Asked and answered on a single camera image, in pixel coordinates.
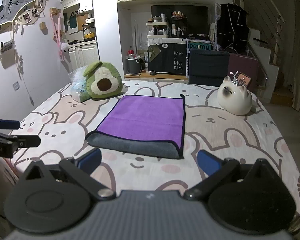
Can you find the green sign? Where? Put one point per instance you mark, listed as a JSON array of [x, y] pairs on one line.
[[199, 47]]

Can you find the yellow kitchen appliance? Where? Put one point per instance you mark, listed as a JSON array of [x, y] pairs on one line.
[[88, 32]]

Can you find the black printed cabinet curtain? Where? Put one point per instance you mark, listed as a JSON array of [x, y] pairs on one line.
[[167, 60]]

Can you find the purple and grey towel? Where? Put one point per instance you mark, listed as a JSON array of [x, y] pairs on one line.
[[145, 115]]

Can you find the white wall holder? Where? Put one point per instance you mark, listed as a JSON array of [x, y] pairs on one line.
[[6, 46]]

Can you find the maroon chair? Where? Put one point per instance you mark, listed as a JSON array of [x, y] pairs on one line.
[[243, 65]]

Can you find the dark blue chair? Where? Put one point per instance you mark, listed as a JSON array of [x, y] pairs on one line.
[[207, 67]]

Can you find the black jacket with white trim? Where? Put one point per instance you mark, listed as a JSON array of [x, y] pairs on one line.
[[232, 27]]

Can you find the bunny printed blanket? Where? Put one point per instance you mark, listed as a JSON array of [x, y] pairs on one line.
[[215, 135]]

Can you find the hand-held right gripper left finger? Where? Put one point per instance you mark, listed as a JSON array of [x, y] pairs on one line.
[[90, 159]]

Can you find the grey trash can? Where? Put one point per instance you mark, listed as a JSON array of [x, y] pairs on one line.
[[133, 66]]

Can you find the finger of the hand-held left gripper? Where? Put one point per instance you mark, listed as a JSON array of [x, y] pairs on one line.
[[27, 140], [8, 124]]

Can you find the small pink box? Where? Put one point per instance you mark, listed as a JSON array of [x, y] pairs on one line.
[[246, 81]]

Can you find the white lower kitchen cabinet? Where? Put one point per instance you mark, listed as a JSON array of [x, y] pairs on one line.
[[82, 56]]

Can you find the white cat figurine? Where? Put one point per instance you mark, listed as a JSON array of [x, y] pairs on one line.
[[235, 100]]

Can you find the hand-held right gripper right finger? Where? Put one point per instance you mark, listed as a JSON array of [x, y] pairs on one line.
[[208, 162]]

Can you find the avocado plush toy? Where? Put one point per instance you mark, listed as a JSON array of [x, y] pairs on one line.
[[102, 82]]

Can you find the staircase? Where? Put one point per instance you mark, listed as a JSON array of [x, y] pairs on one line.
[[272, 62]]

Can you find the white storage rack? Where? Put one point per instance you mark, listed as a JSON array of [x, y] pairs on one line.
[[157, 30]]

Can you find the clear plastic bag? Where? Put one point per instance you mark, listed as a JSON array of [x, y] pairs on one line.
[[77, 87]]

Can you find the panda printed banner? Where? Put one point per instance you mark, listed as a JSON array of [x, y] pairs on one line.
[[7, 7]]

